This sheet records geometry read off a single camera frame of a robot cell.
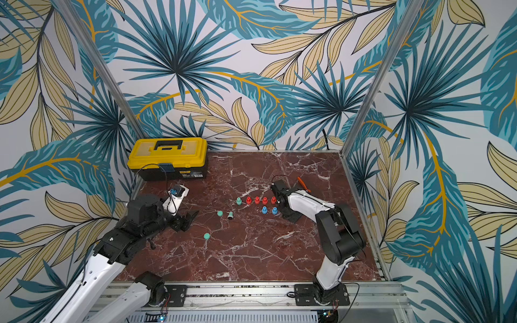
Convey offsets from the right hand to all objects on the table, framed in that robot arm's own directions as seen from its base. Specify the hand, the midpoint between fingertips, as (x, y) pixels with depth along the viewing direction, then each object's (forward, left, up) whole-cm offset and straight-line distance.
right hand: (289, 212), depth 94 cm
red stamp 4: (+7, +18, 0) cm, 20 cm away
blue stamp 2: (+1, +7, 0) cm, 7 cm away
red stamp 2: (+6, +11, +1) cm, 12 cm away
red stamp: (+7, +7, 0) cm, 10 cm away
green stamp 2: (-1, +27, 0) cm, 27 cm away
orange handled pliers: (+16, -9, 0) cm, 18 cm away
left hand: (-8, +40, +20) cm, 45 cm away
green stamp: (+7, +24, 0) cm, 25 cm away
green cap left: (-9, +37, -1) cm, 38 cm away
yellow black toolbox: (+23, +59, +15) cm, 65 cm away
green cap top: (+1, +32, -1) cm, 32 cm away
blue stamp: (+1, +11, 0) cm, 11 cm away
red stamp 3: (+7, +15, 0) cm, 16 cm away
